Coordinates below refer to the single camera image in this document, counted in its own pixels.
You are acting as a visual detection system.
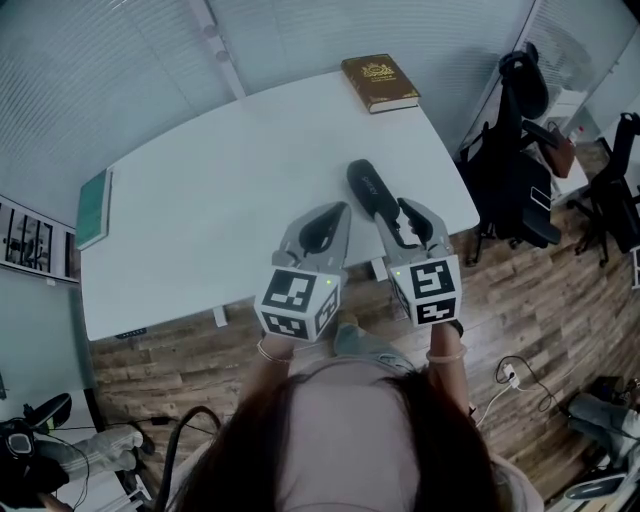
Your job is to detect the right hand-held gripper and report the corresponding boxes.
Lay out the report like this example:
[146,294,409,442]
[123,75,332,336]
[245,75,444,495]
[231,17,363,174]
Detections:
[372,197,463,328]

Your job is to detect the green book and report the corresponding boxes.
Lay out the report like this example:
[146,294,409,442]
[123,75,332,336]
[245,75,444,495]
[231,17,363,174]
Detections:
[74,167,115,251]

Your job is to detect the brown handbag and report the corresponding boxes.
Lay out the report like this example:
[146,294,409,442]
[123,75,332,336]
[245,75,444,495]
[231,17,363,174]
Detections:
[542,119,576,180]

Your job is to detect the black chair seat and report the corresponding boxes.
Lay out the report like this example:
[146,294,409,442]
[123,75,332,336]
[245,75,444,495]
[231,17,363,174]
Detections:
[22,393,74,431]

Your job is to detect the pink bracelet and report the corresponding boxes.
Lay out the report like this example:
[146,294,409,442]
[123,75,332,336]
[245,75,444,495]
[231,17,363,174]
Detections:
[425,344,469,364]

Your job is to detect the person's grey trousers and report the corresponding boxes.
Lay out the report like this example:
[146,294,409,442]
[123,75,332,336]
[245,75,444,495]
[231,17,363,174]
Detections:
[332,322,419,374]

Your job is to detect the black glasses case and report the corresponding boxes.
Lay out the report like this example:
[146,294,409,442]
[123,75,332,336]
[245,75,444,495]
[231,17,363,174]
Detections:
[345,158,402,225]

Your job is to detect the person's left forearm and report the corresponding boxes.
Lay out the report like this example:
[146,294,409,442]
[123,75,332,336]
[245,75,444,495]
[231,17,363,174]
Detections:
[239,332,299,416]

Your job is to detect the black looped cable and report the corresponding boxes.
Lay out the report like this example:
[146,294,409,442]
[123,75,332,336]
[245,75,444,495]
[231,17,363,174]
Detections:
[495,355,559,414]

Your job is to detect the gold bracelet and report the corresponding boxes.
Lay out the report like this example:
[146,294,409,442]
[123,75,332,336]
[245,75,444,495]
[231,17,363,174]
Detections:
[256,339,296,365]

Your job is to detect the grey round appliance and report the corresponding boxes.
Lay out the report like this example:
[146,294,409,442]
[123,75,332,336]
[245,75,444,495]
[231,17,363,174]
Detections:
[563,472,631,501]

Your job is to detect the white power cable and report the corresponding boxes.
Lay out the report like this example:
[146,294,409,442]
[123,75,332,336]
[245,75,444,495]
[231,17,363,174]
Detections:
[472,382,516,426]

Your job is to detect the black office chair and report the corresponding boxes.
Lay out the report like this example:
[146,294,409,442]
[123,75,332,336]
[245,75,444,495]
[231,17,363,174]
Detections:
[567,112,640,269]
[457,42,564,266]

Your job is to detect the person's light shirt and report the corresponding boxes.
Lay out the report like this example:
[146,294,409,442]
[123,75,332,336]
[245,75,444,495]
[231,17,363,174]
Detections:
[169,357,546,512]

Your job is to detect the person's right forearm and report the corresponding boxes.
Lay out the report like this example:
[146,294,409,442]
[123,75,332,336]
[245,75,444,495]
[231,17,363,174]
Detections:
[424,322,474,426]

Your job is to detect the white metal frame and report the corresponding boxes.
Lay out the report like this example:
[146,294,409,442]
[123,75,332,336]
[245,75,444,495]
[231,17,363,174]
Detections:
[119,469,151,512]

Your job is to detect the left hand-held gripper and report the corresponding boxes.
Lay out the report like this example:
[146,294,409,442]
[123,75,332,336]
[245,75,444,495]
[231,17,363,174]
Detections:
[253,201,353,344]

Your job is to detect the black flexible hose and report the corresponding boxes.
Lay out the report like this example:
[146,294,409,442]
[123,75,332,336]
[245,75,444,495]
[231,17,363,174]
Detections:
[162,405,224,512]

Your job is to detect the brown hardcover book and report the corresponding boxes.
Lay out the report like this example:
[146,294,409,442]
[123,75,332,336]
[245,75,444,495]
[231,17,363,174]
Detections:
[340,53,422,116]

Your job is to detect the black floor cable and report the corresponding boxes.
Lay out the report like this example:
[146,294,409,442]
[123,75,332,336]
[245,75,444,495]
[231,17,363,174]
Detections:
[69,414,221,436]

